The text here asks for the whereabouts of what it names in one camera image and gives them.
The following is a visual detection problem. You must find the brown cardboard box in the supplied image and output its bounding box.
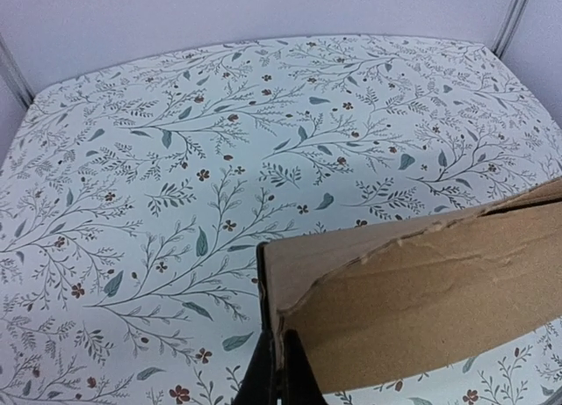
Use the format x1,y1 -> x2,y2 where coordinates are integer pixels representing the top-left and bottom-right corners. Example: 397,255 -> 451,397
256,179 -> 561,394

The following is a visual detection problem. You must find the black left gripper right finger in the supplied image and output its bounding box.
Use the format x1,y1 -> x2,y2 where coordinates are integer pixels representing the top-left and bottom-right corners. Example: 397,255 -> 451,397
281,329 -> 327,405

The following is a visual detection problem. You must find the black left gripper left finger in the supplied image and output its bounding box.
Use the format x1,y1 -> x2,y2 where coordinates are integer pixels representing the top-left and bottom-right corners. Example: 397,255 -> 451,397
234,330 -> 277,405

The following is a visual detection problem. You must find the aluminium frame post left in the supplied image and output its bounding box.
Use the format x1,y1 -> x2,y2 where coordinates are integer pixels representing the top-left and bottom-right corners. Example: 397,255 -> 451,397
0,37 -> 34,109

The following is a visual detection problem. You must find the aluminium frame post right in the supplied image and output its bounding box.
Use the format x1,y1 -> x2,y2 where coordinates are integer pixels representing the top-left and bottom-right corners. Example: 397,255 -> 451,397
491,0 -> 530,59

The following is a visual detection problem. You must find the floral patterned table mat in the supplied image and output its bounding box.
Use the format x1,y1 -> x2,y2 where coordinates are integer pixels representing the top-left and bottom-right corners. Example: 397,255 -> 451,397
1,35 -> 561,404

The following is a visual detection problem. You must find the aluminium frame post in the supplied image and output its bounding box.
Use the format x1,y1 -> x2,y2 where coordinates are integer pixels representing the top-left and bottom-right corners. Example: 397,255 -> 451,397
491,0 -> 530,59
0,37 -> 34,109

